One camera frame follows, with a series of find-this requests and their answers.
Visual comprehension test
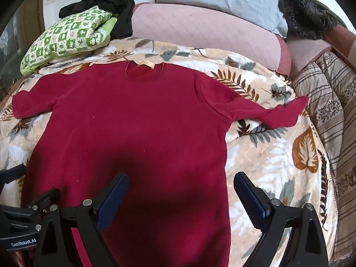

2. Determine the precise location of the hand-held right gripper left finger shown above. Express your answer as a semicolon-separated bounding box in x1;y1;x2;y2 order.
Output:
33;172;129;267

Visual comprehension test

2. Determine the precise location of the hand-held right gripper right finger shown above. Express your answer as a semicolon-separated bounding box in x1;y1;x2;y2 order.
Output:
234;172;329;267

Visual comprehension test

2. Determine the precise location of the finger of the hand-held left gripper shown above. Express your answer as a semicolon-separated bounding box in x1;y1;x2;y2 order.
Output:
27;188;60;214
0;164;26;192

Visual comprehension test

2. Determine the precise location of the red sweater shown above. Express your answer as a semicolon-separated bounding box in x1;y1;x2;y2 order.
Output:
12;60;310;267

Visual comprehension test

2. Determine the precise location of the leaf print blanket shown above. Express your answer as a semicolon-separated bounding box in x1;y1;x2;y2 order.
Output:
0;37;338;267

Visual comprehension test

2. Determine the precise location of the dark patterned curtain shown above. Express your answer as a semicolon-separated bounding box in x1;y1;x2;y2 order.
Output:
0;11;25;95

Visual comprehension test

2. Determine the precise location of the brown striped quilt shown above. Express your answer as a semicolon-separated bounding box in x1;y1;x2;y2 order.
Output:
292;51;356;262

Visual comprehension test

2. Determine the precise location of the green checkered pillow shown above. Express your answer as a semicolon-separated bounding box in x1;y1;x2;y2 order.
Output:
20;6;119;77

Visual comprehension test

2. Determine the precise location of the pink quilted cushion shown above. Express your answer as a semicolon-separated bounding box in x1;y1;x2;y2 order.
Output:
131;2;292;77
286;37;333;81

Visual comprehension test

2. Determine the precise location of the brown wooden furniture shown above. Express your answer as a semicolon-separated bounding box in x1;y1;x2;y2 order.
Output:
19;0;45;51

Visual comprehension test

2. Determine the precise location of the reddish brown cloth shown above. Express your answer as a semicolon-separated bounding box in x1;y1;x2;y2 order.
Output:
323;24;356;59

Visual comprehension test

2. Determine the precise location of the dark fur trimmed coat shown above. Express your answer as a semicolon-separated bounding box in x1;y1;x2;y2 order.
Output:
282;0;348;41

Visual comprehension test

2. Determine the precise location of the black garment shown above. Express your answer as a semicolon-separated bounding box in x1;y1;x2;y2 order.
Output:
58;0;136;40

